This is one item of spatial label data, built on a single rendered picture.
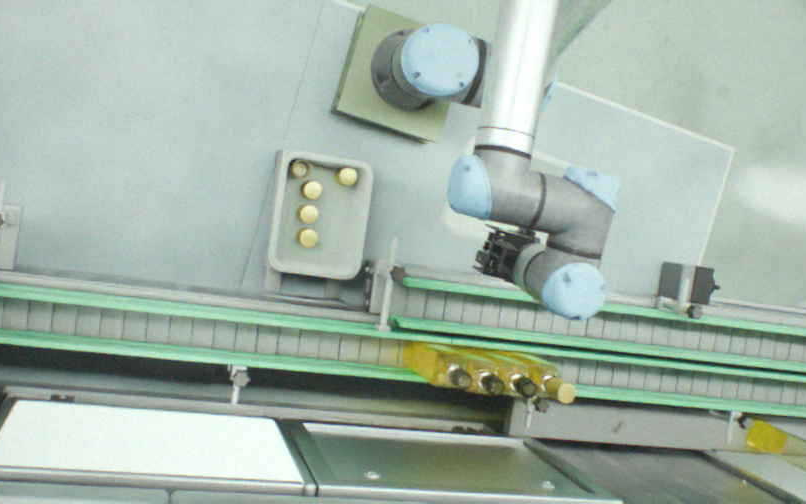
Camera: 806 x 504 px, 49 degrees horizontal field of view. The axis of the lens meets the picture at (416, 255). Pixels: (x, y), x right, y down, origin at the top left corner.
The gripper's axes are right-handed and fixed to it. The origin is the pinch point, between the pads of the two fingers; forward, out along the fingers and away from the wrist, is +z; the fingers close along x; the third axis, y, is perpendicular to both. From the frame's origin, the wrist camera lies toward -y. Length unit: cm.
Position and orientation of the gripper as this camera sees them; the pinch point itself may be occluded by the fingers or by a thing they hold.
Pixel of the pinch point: (500, 245)
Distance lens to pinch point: 146.6
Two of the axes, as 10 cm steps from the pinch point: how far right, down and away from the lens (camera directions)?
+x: -2.8, 9.5, 1.3
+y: -9.2, -2.3, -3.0
